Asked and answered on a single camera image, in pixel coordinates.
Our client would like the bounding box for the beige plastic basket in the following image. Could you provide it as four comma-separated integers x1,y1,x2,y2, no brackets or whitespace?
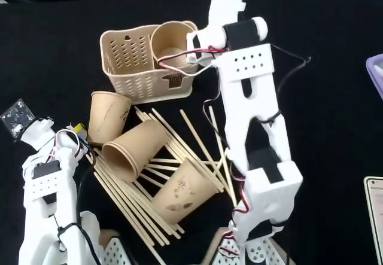
99,21,200,104

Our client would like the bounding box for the black cable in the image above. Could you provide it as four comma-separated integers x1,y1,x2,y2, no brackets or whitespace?
269,44,312,99
75,145,101,265

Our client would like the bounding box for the purple plastic container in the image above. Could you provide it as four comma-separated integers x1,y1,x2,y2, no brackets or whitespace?
365,53,383,101

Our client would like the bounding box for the smartphone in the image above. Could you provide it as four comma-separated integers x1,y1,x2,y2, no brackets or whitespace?
363,175,383,265

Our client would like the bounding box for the wooden chopstick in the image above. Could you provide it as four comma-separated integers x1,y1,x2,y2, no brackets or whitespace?
93,172,168,265
151,108,225,193
147,112,221,193
139,172,171,186
90,153,171,245
132,180,186,234
145,163,181,172
86,155,162,247
208,105,238,208
94,148,183,240
133,106,152,123
148,158,184,164
180,109,215,166

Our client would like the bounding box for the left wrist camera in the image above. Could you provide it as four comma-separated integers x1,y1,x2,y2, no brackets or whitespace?
0,98,35,142

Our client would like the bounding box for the brown paper cup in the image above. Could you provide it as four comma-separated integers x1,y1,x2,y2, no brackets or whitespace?
151,157,220,226
111,119,169,179
87,90,133,147
150,21,196,75
101,140,136,184
180,20,199,36

